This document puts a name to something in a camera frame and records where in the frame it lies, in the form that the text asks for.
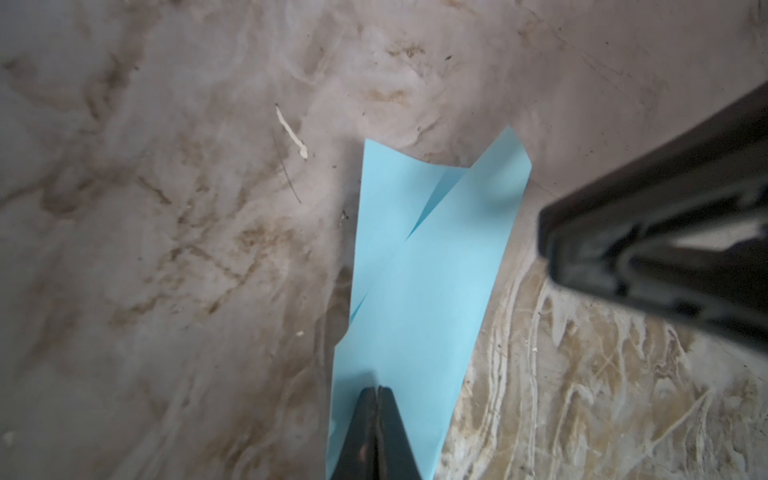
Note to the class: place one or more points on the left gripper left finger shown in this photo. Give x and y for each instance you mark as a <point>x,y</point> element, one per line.
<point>358,459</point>

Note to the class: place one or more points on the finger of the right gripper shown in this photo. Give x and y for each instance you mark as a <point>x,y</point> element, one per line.
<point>616,238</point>

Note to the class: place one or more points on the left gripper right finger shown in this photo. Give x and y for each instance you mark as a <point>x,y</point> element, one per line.
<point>395,460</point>

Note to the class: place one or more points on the light blue paper sheet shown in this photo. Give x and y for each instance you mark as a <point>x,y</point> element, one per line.
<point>429,245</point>

